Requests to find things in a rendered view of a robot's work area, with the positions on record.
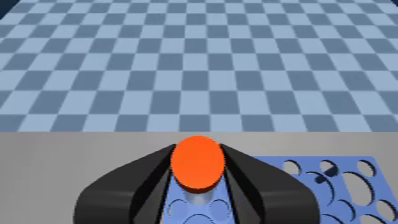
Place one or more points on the blue tube rack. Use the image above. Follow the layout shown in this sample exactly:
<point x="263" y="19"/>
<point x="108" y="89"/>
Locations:
<point x="348" y="190"/>

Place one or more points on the orange-capped centrifuge tube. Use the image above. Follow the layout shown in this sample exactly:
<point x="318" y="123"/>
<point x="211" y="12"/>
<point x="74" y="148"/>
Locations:
<point x="197" y="165"/>

